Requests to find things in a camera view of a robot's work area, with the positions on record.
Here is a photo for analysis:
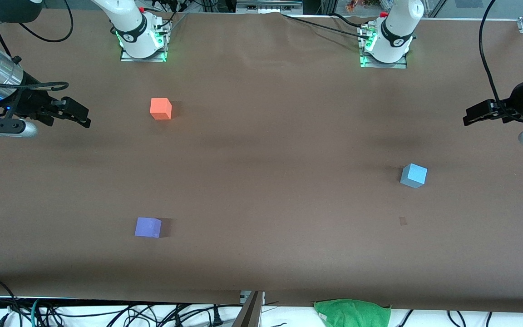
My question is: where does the grey metal post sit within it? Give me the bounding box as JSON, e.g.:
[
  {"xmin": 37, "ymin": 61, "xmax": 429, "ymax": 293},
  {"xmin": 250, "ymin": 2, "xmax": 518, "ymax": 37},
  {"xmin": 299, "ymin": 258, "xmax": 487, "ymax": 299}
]
[{"xmin": 234, "ymin": 291, "xmax": 265, "ymax": 327}]

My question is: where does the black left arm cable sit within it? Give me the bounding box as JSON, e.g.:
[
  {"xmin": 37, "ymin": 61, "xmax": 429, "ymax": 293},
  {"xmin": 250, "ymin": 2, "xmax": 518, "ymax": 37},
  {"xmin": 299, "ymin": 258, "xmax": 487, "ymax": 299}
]
[{"xmin": 479, "ymin": 0, "xmax": 516, "ymax": 119}]

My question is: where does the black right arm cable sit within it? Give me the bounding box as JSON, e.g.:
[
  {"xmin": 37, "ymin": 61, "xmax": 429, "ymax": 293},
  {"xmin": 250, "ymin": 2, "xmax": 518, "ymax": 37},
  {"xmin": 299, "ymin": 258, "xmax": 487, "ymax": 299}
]
[{"xmin": 0, "ymin": 0, "xmax": 74, "ymax": 91}]

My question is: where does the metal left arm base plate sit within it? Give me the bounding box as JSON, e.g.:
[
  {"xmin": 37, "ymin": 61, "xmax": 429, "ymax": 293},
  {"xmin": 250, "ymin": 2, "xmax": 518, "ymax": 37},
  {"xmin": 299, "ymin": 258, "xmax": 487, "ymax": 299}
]
[{"xmin": 359, "ymin": 25, "xmax": 408, "ymax": 69}]

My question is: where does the orange foam block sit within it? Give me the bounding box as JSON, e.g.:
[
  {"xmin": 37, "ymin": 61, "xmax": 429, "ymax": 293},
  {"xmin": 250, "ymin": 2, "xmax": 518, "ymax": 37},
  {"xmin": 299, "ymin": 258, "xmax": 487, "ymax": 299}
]
[{"xmin": 150, "ymin": 98, "xmax": 173, "ymax": 120}]

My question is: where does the silver device box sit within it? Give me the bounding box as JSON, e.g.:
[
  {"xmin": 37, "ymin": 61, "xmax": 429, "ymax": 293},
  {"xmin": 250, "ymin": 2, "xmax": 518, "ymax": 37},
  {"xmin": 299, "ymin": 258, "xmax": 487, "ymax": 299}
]
[{"xmin": 237, "ymin": 0, "xmax": 303, "ymax": 14}]

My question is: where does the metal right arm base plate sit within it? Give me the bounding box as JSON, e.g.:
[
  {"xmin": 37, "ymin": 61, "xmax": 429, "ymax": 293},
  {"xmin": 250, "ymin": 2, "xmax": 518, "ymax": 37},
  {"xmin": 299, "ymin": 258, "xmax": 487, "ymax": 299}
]
[{"xmin": 120, "ymin": 20, "xmax": 171, "ymax": 63}]

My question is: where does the brown table mat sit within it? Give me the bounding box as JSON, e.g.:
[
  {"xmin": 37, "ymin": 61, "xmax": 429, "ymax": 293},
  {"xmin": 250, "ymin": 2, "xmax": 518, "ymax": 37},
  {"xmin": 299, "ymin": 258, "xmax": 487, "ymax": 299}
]
[{"xmin": 0, "ymin": 8, "xmax": 523, "ymax": 314}]

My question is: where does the blue foam block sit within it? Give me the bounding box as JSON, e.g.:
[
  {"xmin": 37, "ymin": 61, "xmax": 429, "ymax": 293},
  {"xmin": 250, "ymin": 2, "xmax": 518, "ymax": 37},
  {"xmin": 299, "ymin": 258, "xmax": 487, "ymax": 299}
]
[{"xmin": 400, "ymin": 163, "xmax": 428, "ymax": 188}]

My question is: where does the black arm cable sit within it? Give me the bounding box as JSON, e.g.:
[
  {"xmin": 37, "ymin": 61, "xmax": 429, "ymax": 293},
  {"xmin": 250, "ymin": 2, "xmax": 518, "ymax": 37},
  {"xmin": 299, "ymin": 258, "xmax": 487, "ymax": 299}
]
[
  {"xmin": 479, "ymin": 0, "xmax": 516, "ymax": 119},
  {"xmin": 0, "ymin": 0, "xmax": 74, "ymax": 91}
]

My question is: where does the teal cable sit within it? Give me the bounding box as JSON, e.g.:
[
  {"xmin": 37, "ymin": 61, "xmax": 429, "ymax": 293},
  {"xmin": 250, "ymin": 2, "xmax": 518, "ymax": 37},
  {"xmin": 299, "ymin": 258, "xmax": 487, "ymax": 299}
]
[{"xmin": 29, "ymin": 298, "xmax": 42, "ymax": 327}]

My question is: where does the purple foam block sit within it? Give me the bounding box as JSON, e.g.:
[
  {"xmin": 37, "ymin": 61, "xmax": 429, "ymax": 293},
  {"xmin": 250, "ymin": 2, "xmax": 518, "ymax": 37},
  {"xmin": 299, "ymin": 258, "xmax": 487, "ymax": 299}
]
[{"xmin": 134, "ymin": 217, "xmax": 162, "ymax": 238}]

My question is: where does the long black table cable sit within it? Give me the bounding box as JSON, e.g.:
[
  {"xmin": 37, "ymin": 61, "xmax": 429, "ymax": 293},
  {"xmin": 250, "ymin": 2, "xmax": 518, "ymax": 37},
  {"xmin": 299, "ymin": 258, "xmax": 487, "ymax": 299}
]
[{"xmin": 282, "ymin": 13, "xmax": 367, "ymax": 39}]

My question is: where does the green cloth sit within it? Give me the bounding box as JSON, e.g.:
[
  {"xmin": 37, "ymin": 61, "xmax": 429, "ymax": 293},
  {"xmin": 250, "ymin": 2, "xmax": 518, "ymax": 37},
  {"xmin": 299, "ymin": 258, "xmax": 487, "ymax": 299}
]
[{"xmin": 313, "ymin": 298, "xmax": 392, "ymax": 327}]

